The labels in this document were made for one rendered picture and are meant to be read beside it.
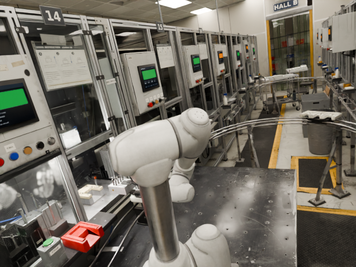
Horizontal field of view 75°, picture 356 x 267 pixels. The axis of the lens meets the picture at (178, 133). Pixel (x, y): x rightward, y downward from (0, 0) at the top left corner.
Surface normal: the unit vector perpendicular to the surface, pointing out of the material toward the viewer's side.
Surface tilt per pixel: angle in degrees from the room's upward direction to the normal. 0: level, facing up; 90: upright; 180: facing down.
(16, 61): 89
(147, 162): 105
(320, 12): 90
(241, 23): 90
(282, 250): 0
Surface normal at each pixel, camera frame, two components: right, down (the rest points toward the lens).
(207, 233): -0.08, -0.98
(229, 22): -0.43, 0.33
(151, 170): 0.36, 0.47
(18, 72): 0.89, -0.04
